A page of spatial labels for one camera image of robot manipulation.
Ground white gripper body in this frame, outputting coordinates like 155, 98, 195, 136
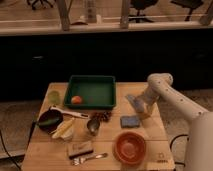
135, 87, 158, 110

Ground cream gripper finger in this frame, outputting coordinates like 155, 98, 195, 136
139, 103, 155, 119

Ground grey towel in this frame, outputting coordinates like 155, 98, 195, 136
126, 94, 144, 113

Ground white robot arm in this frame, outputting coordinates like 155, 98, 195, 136
134, 73, 213, 171

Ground red bowl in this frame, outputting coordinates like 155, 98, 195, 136
113, 132, 146, 165

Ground black bowl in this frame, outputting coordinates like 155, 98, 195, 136
36, 110, 63, 134

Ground blue sponge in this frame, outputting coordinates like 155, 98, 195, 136
120, 116, 140, 128

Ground brown pine cone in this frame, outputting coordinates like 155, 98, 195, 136
92, 111, 112, 122

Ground green plastic tray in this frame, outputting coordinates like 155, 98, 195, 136
63, 75, 116, 110

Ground metal measuring cup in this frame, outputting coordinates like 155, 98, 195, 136
87, 119, 100, 136

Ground orange fruit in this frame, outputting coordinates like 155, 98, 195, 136
71, 96, 83, 104

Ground wooden block brush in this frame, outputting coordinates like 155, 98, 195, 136
67, 141, 94, 159

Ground silver fork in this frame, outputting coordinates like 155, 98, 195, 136
73, 153, 108, 166

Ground office chair centre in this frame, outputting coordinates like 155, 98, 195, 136
129, 0, 158, 23

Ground office chair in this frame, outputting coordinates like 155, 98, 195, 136
171, 0, 203, 21
129, 0, 158, 23
26, 0, 53, 10

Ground green cucumber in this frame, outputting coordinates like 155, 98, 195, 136
37, 117, 61, 126

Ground office chair right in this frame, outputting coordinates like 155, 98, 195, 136
171, 0, 203, 21

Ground office chair left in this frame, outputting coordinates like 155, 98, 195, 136
26, 0, 53, 10

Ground black cable right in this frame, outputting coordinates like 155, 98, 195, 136
169, 133, 190, 168

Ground black cable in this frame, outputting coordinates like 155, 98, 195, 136
0, 120, 37, 171
169, 133, 190, 168

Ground white handled peeler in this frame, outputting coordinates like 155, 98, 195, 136
50, 106, 89, 119

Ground black cable left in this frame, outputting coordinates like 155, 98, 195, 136
0, 120, 37, 171

